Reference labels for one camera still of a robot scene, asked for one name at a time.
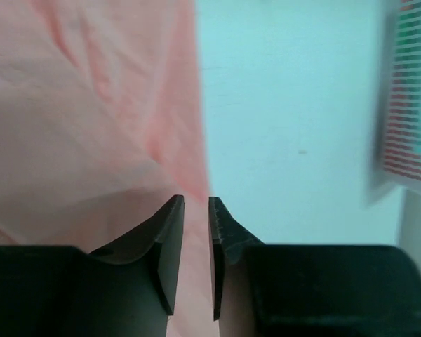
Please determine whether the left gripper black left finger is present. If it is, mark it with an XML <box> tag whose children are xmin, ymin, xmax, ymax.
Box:
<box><xmin>0</xmin><ymin>195</ymin><xmax>185</xmax><ymax>336</ymax></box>

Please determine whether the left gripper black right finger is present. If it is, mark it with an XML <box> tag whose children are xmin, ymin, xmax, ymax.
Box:
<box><xmin>208</xmin><ymin>197</ymin><xmax>421</xmax><ymax>336</ymax></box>

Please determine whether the salmon pink t shirt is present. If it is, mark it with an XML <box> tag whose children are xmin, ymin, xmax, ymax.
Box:
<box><xmin>0</xmin><ymin>1</ymin><xmax>218</xmax><ymax>336</ymax></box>

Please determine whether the white plastic basket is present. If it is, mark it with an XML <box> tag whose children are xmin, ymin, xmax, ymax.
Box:
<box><xmin>372</xmin><ymin>1</ymin><xmax>421</xmax><ymax>195</ymax></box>

